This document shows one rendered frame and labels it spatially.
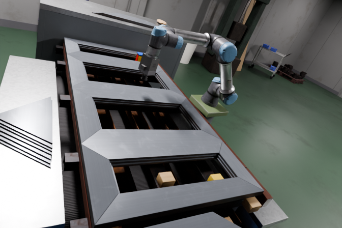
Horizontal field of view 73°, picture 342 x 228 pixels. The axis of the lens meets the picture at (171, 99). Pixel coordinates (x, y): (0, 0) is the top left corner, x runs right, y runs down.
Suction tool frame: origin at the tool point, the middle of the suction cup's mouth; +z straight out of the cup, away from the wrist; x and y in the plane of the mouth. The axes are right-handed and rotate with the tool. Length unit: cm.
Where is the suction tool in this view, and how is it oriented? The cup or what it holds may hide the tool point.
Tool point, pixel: (144, 79)
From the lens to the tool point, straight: 139.6
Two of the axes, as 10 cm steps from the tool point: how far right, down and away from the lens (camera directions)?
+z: -3.4, 8.4, 4.3
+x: 6.4, -1.4, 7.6
